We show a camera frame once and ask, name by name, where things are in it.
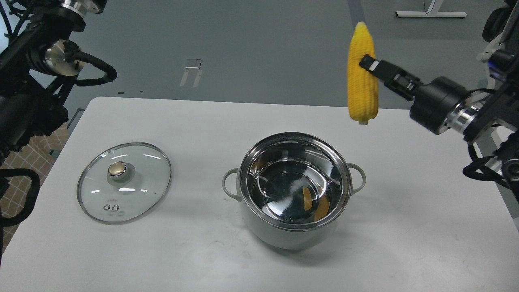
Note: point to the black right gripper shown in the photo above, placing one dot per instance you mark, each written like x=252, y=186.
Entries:
x=433, y=102

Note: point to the yellow corn cob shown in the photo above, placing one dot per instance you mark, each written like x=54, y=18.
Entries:
x=363, y=91

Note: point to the glass pot lid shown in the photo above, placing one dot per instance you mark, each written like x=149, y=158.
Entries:
x=124, y=183

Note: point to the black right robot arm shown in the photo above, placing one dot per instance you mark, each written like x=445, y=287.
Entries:
x=502, y=166

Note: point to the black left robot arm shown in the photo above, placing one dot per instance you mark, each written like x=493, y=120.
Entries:
x=40, y=65

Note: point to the grey steel cooking pot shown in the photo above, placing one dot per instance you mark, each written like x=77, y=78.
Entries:
x=292, y=188

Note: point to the white table leg base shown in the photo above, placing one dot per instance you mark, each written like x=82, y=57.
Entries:
x=432, y=11

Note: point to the beige checkered cloth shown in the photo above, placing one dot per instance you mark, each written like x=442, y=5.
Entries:
x=39, y=155

